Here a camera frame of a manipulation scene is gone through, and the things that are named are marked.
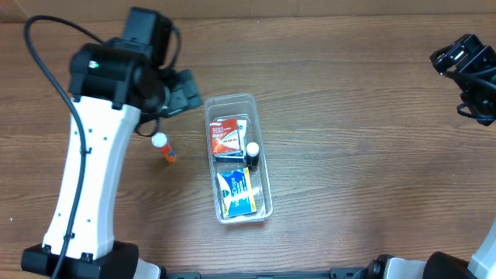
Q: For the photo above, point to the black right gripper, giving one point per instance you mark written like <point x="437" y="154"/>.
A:
<point x="456" y="55"/>

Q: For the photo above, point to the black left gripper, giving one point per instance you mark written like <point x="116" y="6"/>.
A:
<point x="183" y="95"/>

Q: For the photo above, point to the orange tube white cap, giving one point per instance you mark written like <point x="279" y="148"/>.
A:
<point x="161" y="142"/>

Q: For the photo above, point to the red white small box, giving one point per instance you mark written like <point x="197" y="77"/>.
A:
<point x="224" y="137"/>

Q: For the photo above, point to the white blue plaster box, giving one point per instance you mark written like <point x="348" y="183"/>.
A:
<point x="238" y="157"/>

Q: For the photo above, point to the dark brown bottle white cap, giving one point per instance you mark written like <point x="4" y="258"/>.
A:
<point x="252" y="155"/>

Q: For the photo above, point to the blue yellow VapoDrops box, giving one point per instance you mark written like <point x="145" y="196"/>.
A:
<point x="237" y="193"/>

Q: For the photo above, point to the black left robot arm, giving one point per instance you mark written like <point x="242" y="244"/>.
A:
<point x="116" y="86"/>

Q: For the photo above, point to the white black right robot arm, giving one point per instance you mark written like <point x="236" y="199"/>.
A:
<point x="439" y="265"/>

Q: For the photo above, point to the clear plastic container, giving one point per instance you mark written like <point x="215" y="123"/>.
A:
<point x="241" y="106"/>

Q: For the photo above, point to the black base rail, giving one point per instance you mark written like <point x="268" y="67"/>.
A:
<point x="333" y="273"/>

